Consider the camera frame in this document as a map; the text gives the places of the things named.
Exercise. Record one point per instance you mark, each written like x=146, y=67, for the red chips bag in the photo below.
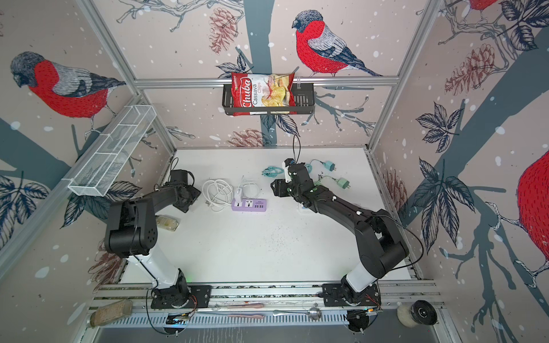
x=262, y=92

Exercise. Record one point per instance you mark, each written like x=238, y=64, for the purple power strip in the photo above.
x=250, y=205

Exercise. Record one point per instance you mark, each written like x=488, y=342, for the white charger with cable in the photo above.
x=246, y=189

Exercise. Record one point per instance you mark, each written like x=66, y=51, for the teal charger with cable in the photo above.
x=273, y=172

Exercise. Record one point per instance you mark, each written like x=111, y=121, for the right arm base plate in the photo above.
x=342, y=295

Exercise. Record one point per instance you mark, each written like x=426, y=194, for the green charger with cable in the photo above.
x=341, y=182

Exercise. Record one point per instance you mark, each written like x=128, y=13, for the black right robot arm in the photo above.
x=380, y=244

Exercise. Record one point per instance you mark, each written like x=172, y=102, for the teal charger round plug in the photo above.
x=327, y=165

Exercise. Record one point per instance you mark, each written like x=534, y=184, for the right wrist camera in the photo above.
x=288, y=168

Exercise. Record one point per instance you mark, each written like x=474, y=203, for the tape roll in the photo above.
x=420, y=312

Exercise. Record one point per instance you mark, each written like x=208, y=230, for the brown sponge block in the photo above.
x=110, y=313

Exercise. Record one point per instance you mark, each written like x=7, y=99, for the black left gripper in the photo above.
x=195, y=193

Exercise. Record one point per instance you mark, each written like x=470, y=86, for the black wire basket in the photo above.
x=299, y=100

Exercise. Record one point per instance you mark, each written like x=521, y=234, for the metal spoon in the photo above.
x=314, y=313

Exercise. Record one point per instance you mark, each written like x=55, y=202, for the small glass jar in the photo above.
x=167, y=223

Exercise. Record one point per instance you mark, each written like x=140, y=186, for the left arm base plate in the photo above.
x=191, y=297

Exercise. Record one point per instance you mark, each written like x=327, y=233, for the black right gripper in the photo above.
x=279, y=186

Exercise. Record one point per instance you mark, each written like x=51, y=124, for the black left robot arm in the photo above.
x=132, y=234

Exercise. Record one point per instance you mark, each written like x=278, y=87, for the white power strip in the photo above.
x=304, y=210

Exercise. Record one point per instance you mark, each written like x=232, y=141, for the white mesh shelf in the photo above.
x=103, y=167

